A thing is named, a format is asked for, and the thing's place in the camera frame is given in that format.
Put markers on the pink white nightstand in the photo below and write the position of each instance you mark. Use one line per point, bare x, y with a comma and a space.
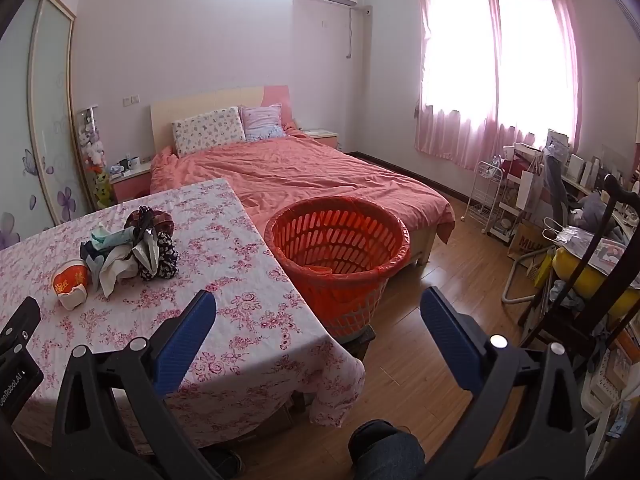
322, 136
130, 182

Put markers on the grey office chair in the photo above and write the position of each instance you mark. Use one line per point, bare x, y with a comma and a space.
560, 185

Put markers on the orange and white sock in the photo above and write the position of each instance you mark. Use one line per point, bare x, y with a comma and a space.
72, 282

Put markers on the pink curtain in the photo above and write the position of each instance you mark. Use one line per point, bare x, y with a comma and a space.
445, 135
560, 60

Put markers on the white mug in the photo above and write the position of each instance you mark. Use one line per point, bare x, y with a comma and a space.
133, 162

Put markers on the dark stool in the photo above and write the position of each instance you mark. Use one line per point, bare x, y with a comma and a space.
362, 342

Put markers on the bed with pink cover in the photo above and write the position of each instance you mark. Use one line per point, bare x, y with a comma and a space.
210, 102

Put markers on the white floral pillow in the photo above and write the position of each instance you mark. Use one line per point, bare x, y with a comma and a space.
207, 130

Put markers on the pink floral tablecloth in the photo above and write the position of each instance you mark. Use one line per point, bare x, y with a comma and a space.
225, 270

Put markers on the white wall switch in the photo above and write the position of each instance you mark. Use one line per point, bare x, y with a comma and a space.
131, 100

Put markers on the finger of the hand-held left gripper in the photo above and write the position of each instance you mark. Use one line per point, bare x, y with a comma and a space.
25, 317

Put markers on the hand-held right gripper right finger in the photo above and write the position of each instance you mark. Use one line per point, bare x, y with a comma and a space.
450, 335

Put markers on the picture frame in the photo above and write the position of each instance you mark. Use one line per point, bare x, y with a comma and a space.
557, 142

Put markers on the person's leg in jeans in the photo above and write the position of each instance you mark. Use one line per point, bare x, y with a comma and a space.
385, 450

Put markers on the coral pink duvet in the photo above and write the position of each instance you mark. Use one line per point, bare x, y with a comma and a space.
300, 175

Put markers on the pink clothes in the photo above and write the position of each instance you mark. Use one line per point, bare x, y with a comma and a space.
115, 272

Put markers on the red box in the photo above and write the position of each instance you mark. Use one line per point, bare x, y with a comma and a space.
522, 165

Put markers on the white paper bag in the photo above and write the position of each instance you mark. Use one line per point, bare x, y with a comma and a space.
530, 192

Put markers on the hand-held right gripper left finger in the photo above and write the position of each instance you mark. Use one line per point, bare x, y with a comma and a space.
186, 340

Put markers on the brown patterned scrunchie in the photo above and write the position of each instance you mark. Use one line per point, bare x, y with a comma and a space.
160, 220

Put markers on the pink striped pillow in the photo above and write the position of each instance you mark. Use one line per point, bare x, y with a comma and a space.
262, 122

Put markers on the yellow bag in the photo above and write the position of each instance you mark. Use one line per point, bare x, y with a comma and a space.
595, 280

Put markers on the black wooden chair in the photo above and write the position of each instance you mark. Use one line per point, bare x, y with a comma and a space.
607, 200

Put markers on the grey cloth bundle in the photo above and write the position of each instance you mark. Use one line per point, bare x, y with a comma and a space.
592, 210

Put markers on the dark floral cloth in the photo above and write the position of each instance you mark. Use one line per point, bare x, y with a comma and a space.
167, 257

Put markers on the flower print sliding wardrobe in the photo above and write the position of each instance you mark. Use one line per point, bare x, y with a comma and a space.
35, 110

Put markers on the light green plastic wrapper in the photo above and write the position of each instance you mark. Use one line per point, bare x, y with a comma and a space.
107, 236

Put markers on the cluttered white desk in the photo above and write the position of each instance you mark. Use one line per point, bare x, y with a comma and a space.
580, 182

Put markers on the hanging plush toys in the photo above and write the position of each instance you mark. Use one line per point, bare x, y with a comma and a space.
95, 155

